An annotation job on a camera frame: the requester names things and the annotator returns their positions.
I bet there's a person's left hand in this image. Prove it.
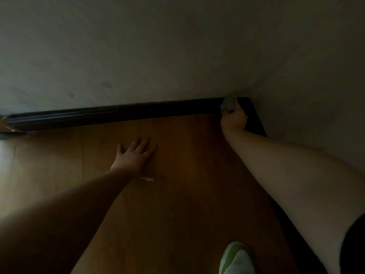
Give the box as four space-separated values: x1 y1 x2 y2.
110 137 158 182

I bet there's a person's right hand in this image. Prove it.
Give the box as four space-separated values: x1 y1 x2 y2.
220 99 249 134

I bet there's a grey cleaning cloth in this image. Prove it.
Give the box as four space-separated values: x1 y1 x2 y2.
220 95 239 113

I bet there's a person's left forearm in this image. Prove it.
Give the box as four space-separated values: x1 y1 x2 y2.
0 167 141 274

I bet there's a person's right forearm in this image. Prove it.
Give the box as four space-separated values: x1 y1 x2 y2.
224 127 365 274

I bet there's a green white sneaker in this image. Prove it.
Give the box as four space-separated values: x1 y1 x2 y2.
219 241 257 274

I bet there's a black shirt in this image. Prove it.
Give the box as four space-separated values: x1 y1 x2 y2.
339 213 365 274

